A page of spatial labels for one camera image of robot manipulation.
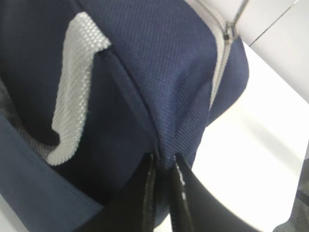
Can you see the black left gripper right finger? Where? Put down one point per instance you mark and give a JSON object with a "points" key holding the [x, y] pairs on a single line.
{"points": [[194, 209]]}

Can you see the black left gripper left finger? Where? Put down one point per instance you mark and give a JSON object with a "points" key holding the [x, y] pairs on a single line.
{"points": [[133, 208]]}

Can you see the navy insulated lunch bag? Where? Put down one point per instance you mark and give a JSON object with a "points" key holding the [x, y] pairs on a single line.
{"points": [[88, 87]]}

